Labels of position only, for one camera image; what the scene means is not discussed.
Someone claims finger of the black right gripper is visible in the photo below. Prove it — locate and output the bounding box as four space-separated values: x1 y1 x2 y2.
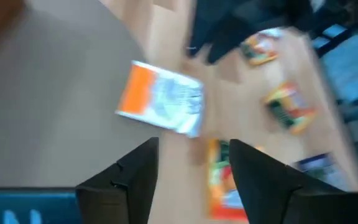
206 15 262 65
186 0 241 59

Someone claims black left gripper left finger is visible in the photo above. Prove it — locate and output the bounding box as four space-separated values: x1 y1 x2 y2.
75 136 160 224

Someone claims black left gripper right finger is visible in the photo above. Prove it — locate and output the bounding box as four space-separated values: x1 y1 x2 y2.
228 138 346 224

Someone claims yellow mango tea packet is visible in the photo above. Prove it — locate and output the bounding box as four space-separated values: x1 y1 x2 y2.
262 80 319 135
206 138 262 222
239 32 280 67

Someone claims dark Ahmad tea packet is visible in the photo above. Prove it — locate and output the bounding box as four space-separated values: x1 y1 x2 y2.
293 151 351 191

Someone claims round grey table mat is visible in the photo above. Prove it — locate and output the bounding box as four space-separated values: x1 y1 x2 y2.
0 0 170 188

